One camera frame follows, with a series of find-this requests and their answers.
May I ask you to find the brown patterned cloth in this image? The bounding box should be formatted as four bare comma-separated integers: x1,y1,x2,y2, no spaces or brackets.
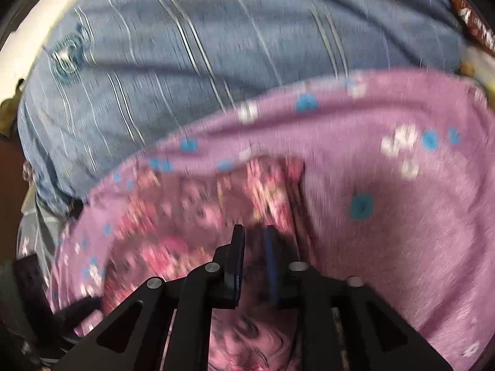
441,0,495,52

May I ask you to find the blue checked shirt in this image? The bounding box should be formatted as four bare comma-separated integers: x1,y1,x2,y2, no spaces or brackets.
17,0,470,217

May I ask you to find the purple floral cloth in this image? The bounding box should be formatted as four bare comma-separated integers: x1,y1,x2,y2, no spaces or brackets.
46,67,495,371

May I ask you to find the dark brown board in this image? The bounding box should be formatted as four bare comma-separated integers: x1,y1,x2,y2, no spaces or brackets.
0,137,28,258

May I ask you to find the olive cloth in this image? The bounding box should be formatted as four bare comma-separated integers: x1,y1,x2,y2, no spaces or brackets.
0,79,27,137

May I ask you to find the maroon pink floral cloth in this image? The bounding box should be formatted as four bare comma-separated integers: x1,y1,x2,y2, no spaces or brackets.
101,156,310,371

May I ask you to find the yellow patterned cloth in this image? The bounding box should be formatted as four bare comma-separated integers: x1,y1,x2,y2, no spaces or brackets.
459,45,495,87

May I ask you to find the grey floral cloth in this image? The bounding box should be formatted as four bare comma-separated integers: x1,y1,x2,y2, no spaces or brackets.
17,162,80,265

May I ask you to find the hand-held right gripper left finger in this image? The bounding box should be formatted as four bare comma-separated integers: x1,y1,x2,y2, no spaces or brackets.
52,224,246,371

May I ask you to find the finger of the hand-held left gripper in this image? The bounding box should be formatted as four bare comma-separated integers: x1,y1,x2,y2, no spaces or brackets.
57,296,103,347

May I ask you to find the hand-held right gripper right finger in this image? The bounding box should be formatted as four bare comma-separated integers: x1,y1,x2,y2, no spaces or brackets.
263,226,455,371

